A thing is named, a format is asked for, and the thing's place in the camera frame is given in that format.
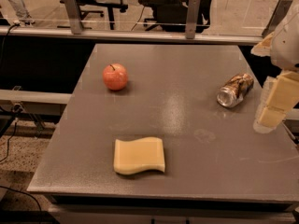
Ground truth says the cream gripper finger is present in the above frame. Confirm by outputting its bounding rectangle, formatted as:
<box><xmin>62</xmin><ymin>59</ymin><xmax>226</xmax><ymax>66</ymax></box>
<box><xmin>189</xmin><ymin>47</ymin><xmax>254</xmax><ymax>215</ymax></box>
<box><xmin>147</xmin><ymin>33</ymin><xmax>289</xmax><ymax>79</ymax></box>
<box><xmin>250</xmin><ymin>33</ymin><xmax>274</xmax><ymax>57</ymax></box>
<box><xmin>253</xmin><ymin>71</ymin><xmax>299</xmax><ymax>133</ymax></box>

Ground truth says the orange soda can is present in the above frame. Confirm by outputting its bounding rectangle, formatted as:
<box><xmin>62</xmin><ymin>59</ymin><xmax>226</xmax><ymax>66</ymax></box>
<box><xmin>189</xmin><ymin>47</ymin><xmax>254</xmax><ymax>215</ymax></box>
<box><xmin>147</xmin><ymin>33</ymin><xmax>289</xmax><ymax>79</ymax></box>
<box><xmin>217</xmin><ymin>73</ymin><xmax>254</xmax><ymax>108</ymax></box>

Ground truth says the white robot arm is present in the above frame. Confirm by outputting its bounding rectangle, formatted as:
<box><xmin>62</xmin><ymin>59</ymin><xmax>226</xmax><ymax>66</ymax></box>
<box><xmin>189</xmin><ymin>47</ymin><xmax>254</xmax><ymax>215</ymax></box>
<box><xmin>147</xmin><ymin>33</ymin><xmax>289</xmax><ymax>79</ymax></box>
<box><xmin>251</xmin><ymin>4</ymin><xmax>299</xmax><ymax>133</ymax></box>

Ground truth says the yellow wavy sponge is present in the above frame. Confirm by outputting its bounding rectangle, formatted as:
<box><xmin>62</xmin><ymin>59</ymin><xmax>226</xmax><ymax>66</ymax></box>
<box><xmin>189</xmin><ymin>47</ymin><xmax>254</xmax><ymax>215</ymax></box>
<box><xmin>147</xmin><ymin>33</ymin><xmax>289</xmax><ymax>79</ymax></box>
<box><xmin>113</xmin><ymin>137</ymin><xmax>165</xmax><ymax>175</ymax></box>

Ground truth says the black office chair right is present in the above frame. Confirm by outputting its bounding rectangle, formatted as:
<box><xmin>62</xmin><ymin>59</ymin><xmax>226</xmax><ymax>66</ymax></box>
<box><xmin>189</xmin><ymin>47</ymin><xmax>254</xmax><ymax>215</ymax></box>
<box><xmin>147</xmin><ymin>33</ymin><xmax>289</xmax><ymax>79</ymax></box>
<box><xmin>138</xmin><ymin>0</ymin><xmax>212</xmax><ymax>33</ymax></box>

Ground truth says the red apple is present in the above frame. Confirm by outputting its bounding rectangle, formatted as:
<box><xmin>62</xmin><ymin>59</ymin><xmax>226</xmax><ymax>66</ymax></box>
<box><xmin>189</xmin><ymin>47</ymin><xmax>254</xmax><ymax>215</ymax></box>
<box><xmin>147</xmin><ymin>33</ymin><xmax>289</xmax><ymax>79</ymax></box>
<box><xmin>102</xmin><ymin>63</ymin><xmax>128</xmax><ymax>91</ymax></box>

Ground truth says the person leg with shoe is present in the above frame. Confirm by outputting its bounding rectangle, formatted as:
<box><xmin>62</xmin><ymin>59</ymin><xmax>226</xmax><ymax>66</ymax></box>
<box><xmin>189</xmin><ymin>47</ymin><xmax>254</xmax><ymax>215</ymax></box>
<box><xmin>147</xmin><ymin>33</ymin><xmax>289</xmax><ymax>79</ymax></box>
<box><xmin>7</xmin><ymin>0</ymin><xmax>36</xmax><ymax>25</ymax></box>

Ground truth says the right metal rail bracket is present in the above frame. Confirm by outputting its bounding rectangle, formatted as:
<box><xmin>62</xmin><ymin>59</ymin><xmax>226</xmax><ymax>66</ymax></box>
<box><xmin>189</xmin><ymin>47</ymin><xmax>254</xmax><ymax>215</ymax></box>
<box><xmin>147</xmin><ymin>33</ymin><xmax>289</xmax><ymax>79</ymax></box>
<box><xmin>185</xmin><ymin>0</ymin><xmax>201</xmax><ymax>39</ymax></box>

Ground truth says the metal rail bracket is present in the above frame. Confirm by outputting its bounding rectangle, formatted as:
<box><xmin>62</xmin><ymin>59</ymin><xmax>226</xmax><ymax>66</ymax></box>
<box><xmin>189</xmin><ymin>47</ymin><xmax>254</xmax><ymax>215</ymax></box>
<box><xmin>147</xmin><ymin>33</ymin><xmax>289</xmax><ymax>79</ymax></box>
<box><xmin>63</xmin><ymin>0</ymin><xmax>83</xmax><ymax>35</ymax></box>
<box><xmin>185</xmin><ymin>0</ymin><xmax>201</xmax><ymax>39</ymax></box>

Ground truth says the left metal rail bracket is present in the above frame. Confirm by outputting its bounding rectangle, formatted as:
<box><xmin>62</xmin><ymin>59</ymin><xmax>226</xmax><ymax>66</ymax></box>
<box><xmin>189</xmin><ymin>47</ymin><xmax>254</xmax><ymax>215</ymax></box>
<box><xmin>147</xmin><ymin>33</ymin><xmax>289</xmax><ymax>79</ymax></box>
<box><xmin>63</xmin><ymin>0</ymin><xmax>83</xmax><ymax>35</ymax></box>

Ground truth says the grey horizontal rail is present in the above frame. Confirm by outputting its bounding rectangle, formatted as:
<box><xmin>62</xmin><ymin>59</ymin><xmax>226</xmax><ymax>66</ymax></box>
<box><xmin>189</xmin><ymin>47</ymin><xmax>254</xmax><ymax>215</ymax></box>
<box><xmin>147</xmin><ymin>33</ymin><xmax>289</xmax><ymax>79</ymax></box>
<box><xmin>0</xmin><ymin>26</ymin><xmax>263</xmax><ymax>46</ymax></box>

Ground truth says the black cable on floor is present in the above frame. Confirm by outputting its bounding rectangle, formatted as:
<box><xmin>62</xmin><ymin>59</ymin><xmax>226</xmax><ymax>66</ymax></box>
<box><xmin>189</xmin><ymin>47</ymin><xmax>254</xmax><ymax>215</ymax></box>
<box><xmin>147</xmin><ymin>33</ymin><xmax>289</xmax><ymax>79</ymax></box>
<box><xmin>0</xmin><ymin>103</ymin><xmax>22</xmax><ymax>164</ymax></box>

